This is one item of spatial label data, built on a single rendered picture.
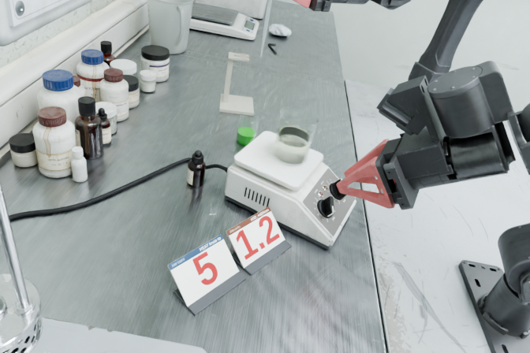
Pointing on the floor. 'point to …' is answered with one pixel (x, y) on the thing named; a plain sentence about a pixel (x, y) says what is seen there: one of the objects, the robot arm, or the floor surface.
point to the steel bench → (201, 88)
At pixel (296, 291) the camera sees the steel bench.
